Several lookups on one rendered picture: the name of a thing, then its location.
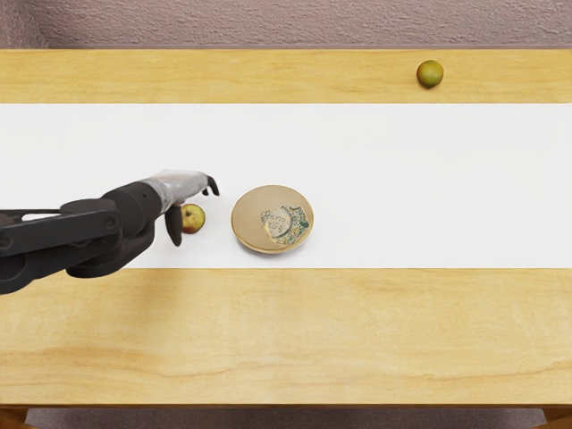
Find green round fruit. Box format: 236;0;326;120
416;59;445;88

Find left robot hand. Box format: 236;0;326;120
146;169;221;248

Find red yellow apple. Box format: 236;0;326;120
181;204;206;235

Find tan patterned plate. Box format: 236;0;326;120
231;184;315;257

